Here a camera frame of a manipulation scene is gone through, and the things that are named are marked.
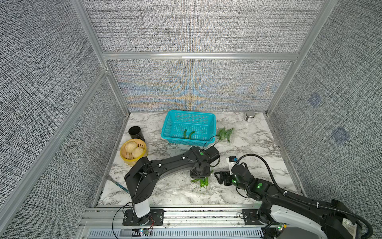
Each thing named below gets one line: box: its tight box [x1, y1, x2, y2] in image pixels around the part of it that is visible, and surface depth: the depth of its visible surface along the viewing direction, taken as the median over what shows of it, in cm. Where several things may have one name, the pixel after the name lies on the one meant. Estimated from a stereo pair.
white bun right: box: [132, 146, 145, 159], surface depth 92 cm
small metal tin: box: [244, 111, 256, 123], surface depth 115 cm
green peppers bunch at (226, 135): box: [217, 126, 235, 143], surface depth 105 cm
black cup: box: [128, 125, 146, 142], surface depth 100 cm
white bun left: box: [124, 140, 138, 153], surface depth 96 cm
